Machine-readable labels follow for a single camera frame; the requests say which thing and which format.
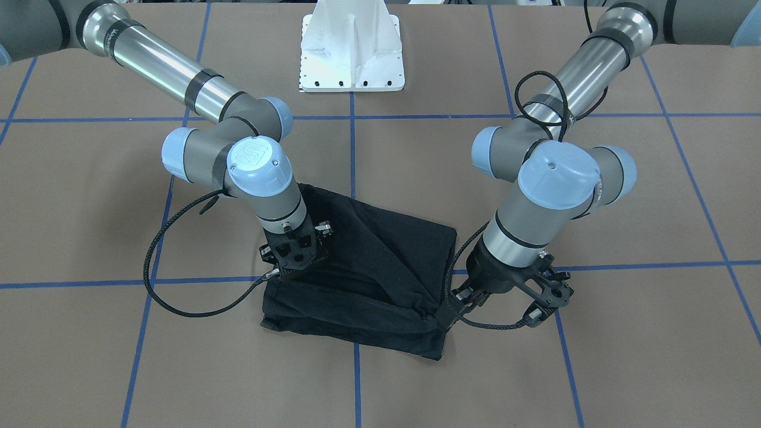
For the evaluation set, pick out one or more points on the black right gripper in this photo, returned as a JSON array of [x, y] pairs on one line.
[[323, 229]]

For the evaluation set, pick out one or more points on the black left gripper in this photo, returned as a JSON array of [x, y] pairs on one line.
[[489, 273]]

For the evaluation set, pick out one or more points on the black printed t-shirt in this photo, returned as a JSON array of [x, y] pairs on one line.
[[381, 285]]

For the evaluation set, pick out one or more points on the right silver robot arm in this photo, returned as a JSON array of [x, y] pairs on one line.
[[240, 156]]

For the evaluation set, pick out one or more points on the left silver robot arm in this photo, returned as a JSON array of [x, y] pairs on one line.
[[554, 181]]

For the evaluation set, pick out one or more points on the brown paper table cover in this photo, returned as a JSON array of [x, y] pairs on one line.
[[663, 329]]

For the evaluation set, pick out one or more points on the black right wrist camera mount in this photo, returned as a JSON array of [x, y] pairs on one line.
[[284, 252]]

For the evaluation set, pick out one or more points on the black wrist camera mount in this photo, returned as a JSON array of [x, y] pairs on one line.
[[284, 252], [547, 287]]

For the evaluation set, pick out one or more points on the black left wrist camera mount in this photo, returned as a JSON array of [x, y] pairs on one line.
[[547, 287]]

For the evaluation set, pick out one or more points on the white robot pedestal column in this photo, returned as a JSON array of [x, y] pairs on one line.
[[351, 46]]

